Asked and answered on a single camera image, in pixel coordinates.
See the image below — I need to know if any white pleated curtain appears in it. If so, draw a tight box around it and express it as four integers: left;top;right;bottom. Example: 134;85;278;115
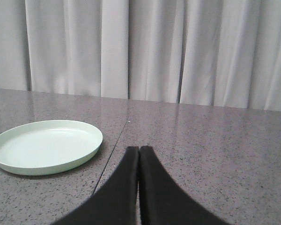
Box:
0;0;281;111

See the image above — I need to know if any pale green round plate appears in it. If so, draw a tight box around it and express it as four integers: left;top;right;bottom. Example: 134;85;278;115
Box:
0;120;103;176

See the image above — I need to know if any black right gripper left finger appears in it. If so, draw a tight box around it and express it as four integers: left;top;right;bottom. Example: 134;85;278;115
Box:
54;146;139;225

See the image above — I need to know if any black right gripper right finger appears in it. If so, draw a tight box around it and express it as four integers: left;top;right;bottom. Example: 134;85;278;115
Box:
140;146;227;225

